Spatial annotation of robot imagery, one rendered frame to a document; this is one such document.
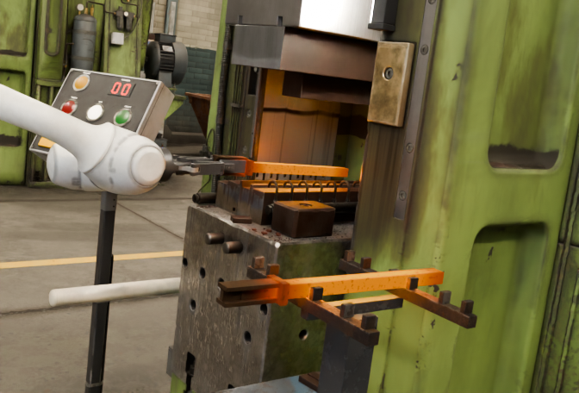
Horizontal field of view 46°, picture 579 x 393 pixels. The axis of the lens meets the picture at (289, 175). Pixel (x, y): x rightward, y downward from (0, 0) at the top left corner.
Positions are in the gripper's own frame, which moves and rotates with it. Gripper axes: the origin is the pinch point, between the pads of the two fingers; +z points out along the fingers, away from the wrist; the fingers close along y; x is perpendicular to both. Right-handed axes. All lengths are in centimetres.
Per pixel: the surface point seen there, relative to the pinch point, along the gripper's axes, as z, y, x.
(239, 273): -1.0, 9.7, -22.8
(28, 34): 100, -483, 27
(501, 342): 55, 42, -35
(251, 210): 5.1, 3.1, -10.1
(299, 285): -21, 54, -9
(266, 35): 5.5, 1.1, 30.2
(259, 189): 6.3, 4.0, -4.8
